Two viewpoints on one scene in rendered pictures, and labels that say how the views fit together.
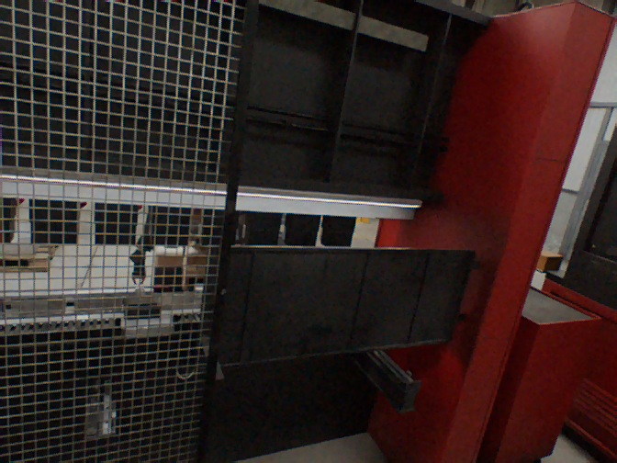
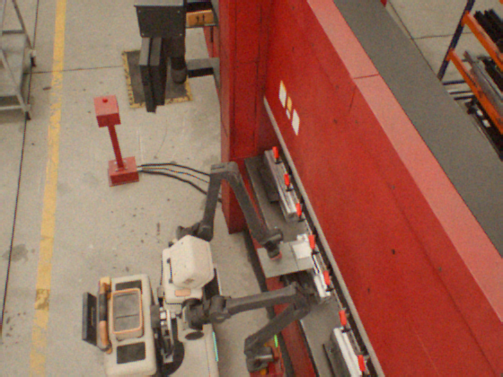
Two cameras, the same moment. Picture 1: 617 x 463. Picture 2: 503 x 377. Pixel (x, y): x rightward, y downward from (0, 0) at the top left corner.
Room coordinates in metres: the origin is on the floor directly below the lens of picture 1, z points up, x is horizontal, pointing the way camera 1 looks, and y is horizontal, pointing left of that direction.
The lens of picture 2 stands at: (1.87, 1.77, 3.44)
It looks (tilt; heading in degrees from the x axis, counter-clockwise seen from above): 51 degrees down; 280
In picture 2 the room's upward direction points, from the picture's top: 2 degrees clockwise
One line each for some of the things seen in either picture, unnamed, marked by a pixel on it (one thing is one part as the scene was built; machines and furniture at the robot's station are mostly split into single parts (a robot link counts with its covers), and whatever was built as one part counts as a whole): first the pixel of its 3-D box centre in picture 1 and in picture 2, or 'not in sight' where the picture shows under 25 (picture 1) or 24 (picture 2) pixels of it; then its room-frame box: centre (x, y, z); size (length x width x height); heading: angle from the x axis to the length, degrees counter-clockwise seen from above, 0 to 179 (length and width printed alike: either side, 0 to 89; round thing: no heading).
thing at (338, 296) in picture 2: (170, 223); (344, 291); (1.60, 0.56, 1.26); 0.15 x 0.09 x 0.17; 117
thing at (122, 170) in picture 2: not in sight; (114, 141); (3.38, -0.80, 0.41); 0.25 x 0.20 x 0.83; 27
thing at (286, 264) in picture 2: not in sight; (284, 258); (1.90, 0.30, 1.00); 0.26 x 0.18 x 0.01; 27
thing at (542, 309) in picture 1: (502, 377); not in sight; (2.13, -1.27, 0.50); 0.50 x 0.50 x 1.00; 27
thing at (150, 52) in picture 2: not in sight; (154, 65); (2.87, -0.60, 1.42); 0.45 x 0.12 x 0.36; 104
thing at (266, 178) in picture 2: not in sight; (268, 183); (2.09, -0.28, 0.89); 0.30 x 0.05 x 0.03; 117
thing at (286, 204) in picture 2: not in sight; (279, 184); (2.02, -0.26, 0.92); 0.50 x 0.06 x 0.10; 117
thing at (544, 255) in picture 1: (544, 259); (197, 9); (2.95, -1.77, 1.04); 0.30 x 0.26 x 0.12; 112
